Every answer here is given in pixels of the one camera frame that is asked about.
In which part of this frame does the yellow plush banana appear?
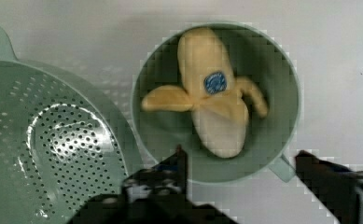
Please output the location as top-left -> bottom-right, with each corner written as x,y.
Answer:
141,27 -> 269,159

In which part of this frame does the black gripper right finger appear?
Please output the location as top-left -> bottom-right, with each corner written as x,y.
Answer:
295,150 -> 363,224

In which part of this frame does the green perforated colander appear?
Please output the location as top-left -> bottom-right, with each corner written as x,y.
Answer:
0,27 -> 142,224

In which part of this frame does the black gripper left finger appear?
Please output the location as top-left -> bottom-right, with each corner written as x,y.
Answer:
66,146 -> 237,224

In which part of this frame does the green mug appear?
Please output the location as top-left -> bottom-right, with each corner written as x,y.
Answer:
132,22 -> 300,184

